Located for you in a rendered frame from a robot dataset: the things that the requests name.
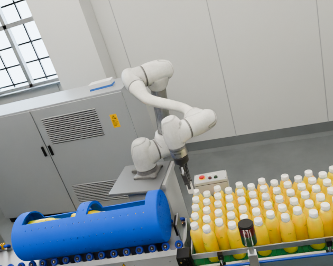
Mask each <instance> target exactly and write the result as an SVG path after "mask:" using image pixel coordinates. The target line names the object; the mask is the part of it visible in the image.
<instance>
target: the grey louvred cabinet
mask: <svg viewBox="0 0 333 266"><path fill-rule="evenodd" d="M114 81H115V84H114V85H113V87H111V88H107V89H102V90H99V91H95V92H90V89H89V85H86V86H83V87H78V88H73V89H69V90H65V91H60V92H56V93H51V94H47V95H43V96H39V97H35V98H30V99H26V100H21V101H17V102H12V103H8V104H4V105H0V208H1V210H2V212H3V214H4V215H5V217H6V218H8V219H10V220H11V222H15V220H16V219H17V218H18V217H19V216H20V215H21V214H23V213H26V212H32V211H38V212H40V213H41V214H43V215H44V217H45V216H51V215H57V214H63V213H70V212H75V211H77V209H78V207H79V205H80V204H81V203H83V202H89V201H98V202H99V203H100V204H101V205H102V206H103V207H104V206H110V205H116V204H122V203H128V202H131V201H130V199H129V196H128V195H123V196H114V197H109V196H108V194H109V192H110V191H111V189H112V188H113V186H114V184H115V183H116V181H117V179H118V178H119V176H120V174H121V172H122V171H123V169H124V167H125V166H130V165H134V163H133V159H132V155H131V145H132V142H133V141H134V140H135V139H137V138H140V137H145V138H148V139H149V140H152V139H154V137H155V131H154V128H153V125H152V122H151V119H150V116H149V112H148V110H147V107H146V104H144V103H142V102H141V101H139V99H137V98H136V97H135V96H133V95H132V94H131V93H130V92H129V91H127V89H126V88H125V86H124V85H123V82H122V78H117V79H114Z"/></svg>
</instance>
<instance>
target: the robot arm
mask: <svg viewBox="0 0 333 266"><path fill-rule="evenodd" d="M173 73H174V69H173V66H172V64H171V62H170V61H168V60H163V59H160V60H154V61H151V62H148V63H144V64H143V65H140V66H137V67H135V68H127V69H125V70H123V72H122V82H123V85H124V86H125V88H126V89H127V91H129V92H130V93H131V94H132V95H133V96H135V97H136V98H137V99H139V101H141V102H142V103H144V104H146V105H148V106H151V107H153V108H154V113H155V119H156V125H157V131H156V132H155V137H154V139H152V140H149V139H148V138H145V137H140V138H137V139H135V140H134V141H133V142H132V145H131V155H132V159H133V163H134V165H135V167H136V169H132V173H134V174H136V175H135V176H134V177H133V179H134V180H137V179H156V176H157V175H158V173H159V171H160V170H161V168H162V167H163V165H162V164H159V165H157V163H156V162H157V161H158V160H159V159H161V158H164V157H167V156H170V155H171V157H172V158H173V160H174V163H175V164H176V165H179V166H180V167H179V169H180V170H181V173H180V175H181V176H182V179H183V181H184V184H185V185H186V187H187V190H188V193H189V194H194V193H195V192H194V189H193V185H192V182H191V181H192V179H190V178H191V177H190V173H189V169H188V164H187V162H188V160H189V158H188V154H187V153H188V150H187V146H186V141H187V140H189V139H190V138H192V137H195V136H199V135H201V134H203V133H205V132H207V131H208V130H210V129H211V128H213V127H214V126H215V124H216V122H217V116H216V113H215V112H214V111H213V110H211V109H204V110H203V109H199V108H197V107H194V108H193V107H191V106H189V105H187V104H185V103H182V102H178V101H174V100H170V99H168V97H167V90H166V87H167V85H168V82H169V79H170V78H171V77H172V76H173ZM147 86H148V88H149V89H150V90H151V94H149V93H148V91H147V89H146V87H147ZM169 110H172V111H177V112H180V113H182V114H184V118H183V119H182V120H180V119H179V118H178V117H176V116H175V115H170V113H169Z"/></svg>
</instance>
